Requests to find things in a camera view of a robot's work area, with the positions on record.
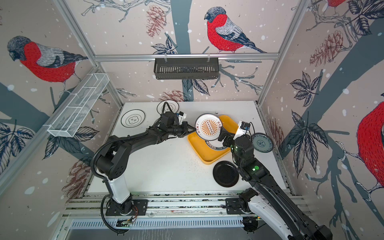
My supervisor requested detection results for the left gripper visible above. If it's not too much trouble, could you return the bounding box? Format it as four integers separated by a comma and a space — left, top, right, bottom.
167, 122, 198, 138

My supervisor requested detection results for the green rim plate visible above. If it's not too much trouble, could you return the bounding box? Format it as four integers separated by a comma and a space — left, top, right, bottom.
205, 140, 228, 151

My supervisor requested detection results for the orange sunburst plate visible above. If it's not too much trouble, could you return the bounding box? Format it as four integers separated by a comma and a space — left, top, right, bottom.
195, 114, 223, 141

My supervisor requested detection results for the yellow plastic bin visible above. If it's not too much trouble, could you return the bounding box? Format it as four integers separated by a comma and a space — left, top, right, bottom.
188, 115, 238, 165

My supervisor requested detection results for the white plate black rim back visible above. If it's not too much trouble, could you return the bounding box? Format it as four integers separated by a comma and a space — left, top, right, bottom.
157, 100, 180, 115

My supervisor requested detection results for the white plate black rim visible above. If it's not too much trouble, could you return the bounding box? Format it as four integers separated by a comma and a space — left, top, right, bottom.
157, 100, 180, 115
121, 109, 146, 128

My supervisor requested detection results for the teal patterned plate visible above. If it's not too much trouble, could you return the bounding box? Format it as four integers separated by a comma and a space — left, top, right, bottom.
252, 133, 274, 153

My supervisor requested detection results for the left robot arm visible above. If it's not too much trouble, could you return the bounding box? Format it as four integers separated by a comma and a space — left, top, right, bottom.
90, 111, 196, 215

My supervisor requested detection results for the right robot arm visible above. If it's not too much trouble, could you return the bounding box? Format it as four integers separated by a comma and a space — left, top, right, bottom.
219, 128, 333, 240

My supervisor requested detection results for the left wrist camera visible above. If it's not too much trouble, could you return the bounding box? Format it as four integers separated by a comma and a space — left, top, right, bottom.
177, 112, 187, 125

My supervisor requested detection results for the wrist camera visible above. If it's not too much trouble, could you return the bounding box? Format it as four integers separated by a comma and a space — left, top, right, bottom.
234, 121, 251, 139
177, 112, 187, 125

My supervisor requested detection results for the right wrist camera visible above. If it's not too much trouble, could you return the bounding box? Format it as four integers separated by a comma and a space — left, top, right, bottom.
234, 121, 251, 139

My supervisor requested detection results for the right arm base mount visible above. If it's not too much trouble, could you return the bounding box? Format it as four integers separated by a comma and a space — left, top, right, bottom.
225, 188, 259, 215

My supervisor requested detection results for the black hanging wall basket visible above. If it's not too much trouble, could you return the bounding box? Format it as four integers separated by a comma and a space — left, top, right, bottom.
154, 58, 220, 80

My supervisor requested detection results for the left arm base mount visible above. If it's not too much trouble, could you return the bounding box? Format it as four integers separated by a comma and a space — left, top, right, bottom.
106, 199, 149, 217

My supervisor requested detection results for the white wire mesh shelf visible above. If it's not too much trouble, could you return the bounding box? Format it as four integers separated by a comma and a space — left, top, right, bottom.
48, 73, 110, 138

